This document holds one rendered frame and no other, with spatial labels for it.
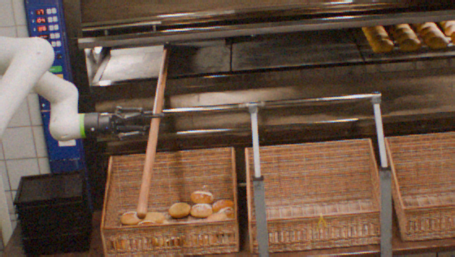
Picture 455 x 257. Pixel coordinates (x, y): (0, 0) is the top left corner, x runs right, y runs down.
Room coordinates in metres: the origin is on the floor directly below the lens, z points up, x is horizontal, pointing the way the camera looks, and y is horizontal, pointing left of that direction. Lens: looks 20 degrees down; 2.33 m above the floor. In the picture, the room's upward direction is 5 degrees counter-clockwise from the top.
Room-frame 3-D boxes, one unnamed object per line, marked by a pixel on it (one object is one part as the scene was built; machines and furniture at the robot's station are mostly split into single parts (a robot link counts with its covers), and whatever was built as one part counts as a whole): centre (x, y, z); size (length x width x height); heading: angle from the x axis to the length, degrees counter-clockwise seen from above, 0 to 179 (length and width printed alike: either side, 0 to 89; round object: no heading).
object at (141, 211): (3.21, 0.27, 1.19); 1.71 x 0.03 x 0.03; 179
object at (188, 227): (3.45, 0.27, 0.72); 0.56 x 0.49 x 0.28; 88
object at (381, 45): (4.09, -0.92, 1.21); 0.61 x 0.48 x 0.06; 177
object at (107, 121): (3.16, 0.43, 1.20); 0.09 x 0.07 x 0.08; 88
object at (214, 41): (4.34, 0.25, 1.19); 0.55 x 0.36 x 0.03; 89
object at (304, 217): (3.41, -0.33, 0.72); 0.56 x 0.49 x 0.28; 88
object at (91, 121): (3.17, 0.50, 1.20); 0.12 x 0.06 x 0.09; 178
